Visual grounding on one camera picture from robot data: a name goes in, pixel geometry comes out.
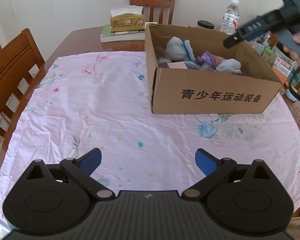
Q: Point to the yellow tissue pack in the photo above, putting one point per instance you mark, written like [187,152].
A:
[127,18]

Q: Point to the labelled plastic container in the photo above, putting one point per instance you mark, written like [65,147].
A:
[280,62]

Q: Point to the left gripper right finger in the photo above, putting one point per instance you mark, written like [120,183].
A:
[215,171]

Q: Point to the clear plastic jar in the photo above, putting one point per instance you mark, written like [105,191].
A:
[161,55]

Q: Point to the thick white book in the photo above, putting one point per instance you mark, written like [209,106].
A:
[108,36]

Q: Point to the pink knitted sock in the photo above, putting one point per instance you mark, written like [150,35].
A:
[218,60]

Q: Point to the brown cardboard box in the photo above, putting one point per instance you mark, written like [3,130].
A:
[185,91]

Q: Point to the pink floral tablecloth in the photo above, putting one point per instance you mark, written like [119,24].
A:
[101,100]

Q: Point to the wooden chair behind table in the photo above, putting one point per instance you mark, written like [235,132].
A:
[161,5]

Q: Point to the purple crochet flower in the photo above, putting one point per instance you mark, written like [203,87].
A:
[206,58]

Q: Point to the blue speckled sock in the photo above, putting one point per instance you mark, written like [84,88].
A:
[191,65]

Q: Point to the wooden chair left side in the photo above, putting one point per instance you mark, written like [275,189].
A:
[16,60]

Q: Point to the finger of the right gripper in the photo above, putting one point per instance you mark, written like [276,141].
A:
[233,40]

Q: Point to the clear water bottle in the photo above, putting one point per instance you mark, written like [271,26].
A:
[230,18]

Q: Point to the black lid glass jar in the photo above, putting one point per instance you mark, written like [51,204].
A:
[205,24]

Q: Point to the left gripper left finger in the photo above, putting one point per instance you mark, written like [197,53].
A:
[78,172]

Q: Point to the white blue striped sock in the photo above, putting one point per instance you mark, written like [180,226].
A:
[179,50]

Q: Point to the light blue sock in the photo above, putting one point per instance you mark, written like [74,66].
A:
[230,66]

